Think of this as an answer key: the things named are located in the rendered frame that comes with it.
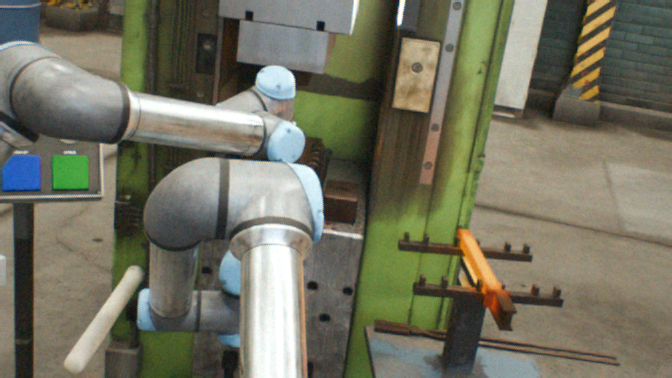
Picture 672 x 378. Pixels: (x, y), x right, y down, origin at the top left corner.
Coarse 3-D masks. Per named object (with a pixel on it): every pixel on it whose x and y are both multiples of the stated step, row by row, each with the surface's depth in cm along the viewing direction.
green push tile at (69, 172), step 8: (56, 160) 171; (64, 160) 171; (72, 160) 172; (80, 160) 172; (56, 168) 170; (64, 168) 171; (72, 168) 172; (80, 168) 172; (56, 176) 170; (64, 176) 171; (72, 176) 171; (80, 176) 172; (56, 184) 170; (64, 184) 170; (72, 184) 171; (80, 184) 172
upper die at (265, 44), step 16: (240, 32) 175; (256, 32) 175; (272, 32) 175; (288, 32) 174; (304, 32) 174; (320, 32) 174; (240, 48) 176; (256, 48) 176; (272, 48) 176; (288, 48) 176; (304, 48) 175; (320, 48) 175; (256, 64) 177; (272, 64) 177; (288, 64) 177; (304, 64) 177; (320, 64) 176
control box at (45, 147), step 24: (48, 144) 171; (72, 144) 173; (96, 144) 175; (48, 168) 170; (96, 168) 174; (0, 192) 166; (24, 192) 168; (48, 192) 170; (72, 192) 171; (96, 192) 173
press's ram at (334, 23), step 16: (224, 0) 173; (240, 0) 173; (256, 0) 173; (272, 0) 172; (288, 0) 172; (304, 0) 172; (320, 0) 172; (336, 0) 172; (352, 0) 171; (224, 16) 174; (240, 16) 174; (256, 16) 174; (272, 16) 174; (288, 16) 173; (304, 16) 173; (320, 16) 173; (336, 16) 173; (352, 16) 173; (336, 32) 174
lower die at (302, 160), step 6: (306, 138) 224; (312, 138) 225; (318, 138) 225; (306, 144) 219; (318, 144) 220; (306, 150) 214; (318, 150) 215; (246, 156) 206; (252, 156) 206; (300, 156) 208; (306, 156) 209; (318, 156) 212; (300, 162) 203; (306, 162) 204; (318, 162) 217
